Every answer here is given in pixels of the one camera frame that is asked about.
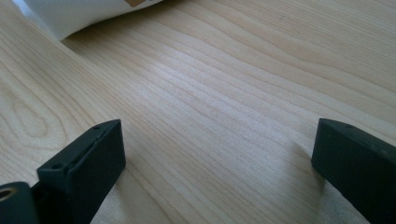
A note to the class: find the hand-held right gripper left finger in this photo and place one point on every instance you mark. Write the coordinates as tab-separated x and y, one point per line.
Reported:
84	168

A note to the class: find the white snack bag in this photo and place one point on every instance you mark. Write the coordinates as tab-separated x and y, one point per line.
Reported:
81	14

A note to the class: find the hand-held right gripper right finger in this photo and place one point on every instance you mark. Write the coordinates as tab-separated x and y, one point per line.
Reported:
358	168

